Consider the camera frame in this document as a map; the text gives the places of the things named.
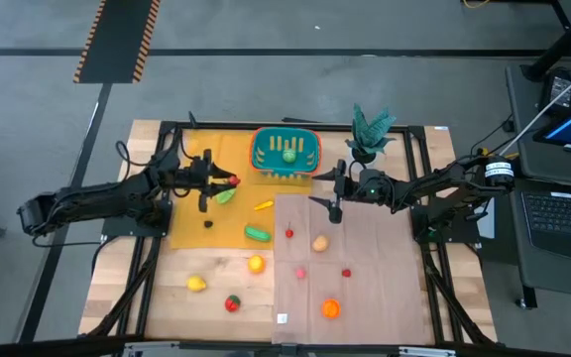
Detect ridged deep orange toy fruit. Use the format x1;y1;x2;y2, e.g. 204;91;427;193
320;297;342;320

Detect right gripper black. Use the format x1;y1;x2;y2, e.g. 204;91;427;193
307;159;366;224

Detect green plant in white pot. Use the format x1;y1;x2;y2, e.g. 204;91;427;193
344;102;399;165

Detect black computer cart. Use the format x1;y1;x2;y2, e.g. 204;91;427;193
506;59;571;309

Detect black aluminium table frame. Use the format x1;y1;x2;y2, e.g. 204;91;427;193
84;118;498;346

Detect white slanted rod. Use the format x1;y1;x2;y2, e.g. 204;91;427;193
501;59;571;156

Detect black power adapter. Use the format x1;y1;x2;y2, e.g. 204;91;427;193
537;66;571;113

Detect smooth orange toy fruit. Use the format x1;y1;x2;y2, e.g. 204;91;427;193
247;254;267;276

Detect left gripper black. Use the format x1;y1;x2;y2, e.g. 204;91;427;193
180;148;240;213

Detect mustard yellow cloth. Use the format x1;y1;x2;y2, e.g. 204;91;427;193
170;128;314;251

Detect black stand leg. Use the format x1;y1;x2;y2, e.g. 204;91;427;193
520;0;571;83

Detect silver aluminium extrusion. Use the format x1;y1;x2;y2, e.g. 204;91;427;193
121;340;458;357

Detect green toy cucumber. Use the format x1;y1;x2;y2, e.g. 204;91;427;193
244;225;273;244

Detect pale pink cloth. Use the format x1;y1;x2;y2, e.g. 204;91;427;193
271;191;435;346

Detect black floor cable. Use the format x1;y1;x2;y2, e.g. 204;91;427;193
469;116;515;156

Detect teal basket with orange handles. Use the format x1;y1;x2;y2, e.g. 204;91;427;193
249;126;323;179

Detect black orange-striped floor cable cover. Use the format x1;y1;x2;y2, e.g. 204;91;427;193
72;0;162;84

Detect light green toy lettuce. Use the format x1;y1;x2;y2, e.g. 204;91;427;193
215;187;238;205

